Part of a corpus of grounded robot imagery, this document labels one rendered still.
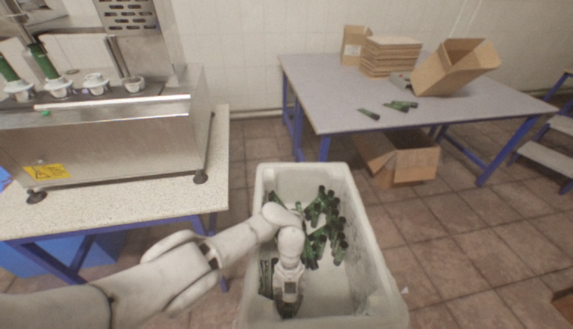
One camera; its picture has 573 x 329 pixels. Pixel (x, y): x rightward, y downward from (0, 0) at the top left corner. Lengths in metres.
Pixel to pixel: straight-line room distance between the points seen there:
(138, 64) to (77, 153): 0.34
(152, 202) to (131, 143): 0.21
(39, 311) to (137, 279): 0.11
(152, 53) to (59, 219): 0.61
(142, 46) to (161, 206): 0.53
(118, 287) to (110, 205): 0.63
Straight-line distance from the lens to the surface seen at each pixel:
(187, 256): 0.39
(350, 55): 2.04
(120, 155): 0.89
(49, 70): 0.99
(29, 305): 0.26
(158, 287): 0.36
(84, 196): 1.04
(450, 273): 1.78
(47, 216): 1.04
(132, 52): 0.94
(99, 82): 0.94
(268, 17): 2.31
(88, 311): 0.30
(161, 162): 0.87
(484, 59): 1.75
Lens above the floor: 1.36
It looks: 39 degrees down
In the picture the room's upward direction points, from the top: 2 degrees clockwise
